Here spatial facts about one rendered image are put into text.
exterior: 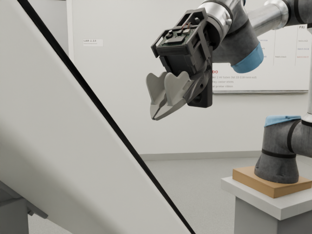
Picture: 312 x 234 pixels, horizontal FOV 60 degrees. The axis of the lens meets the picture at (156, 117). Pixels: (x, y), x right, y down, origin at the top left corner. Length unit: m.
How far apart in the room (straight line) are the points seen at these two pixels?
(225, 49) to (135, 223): 0.50
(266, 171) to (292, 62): 3.37
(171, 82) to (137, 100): 3.27
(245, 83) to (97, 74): 2.03
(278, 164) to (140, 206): 0.87
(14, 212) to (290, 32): 4.19
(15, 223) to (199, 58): 0.34
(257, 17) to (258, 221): 0.69
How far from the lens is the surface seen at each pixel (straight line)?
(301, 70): 4.40
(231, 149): 4.09
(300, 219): 1.12
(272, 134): 1.03
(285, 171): 1.05
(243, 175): 1.08
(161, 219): 0.22
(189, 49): 0.42
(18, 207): 0.36
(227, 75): 3.90
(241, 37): 0.61
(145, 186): 0.20
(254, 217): 1.10
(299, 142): 0.98
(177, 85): 0.42
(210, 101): 0.52
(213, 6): 0.55
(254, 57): 0.64
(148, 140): 3.77
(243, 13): 0.61
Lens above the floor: 1.16
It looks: 8 degrees down
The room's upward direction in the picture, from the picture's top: straight up
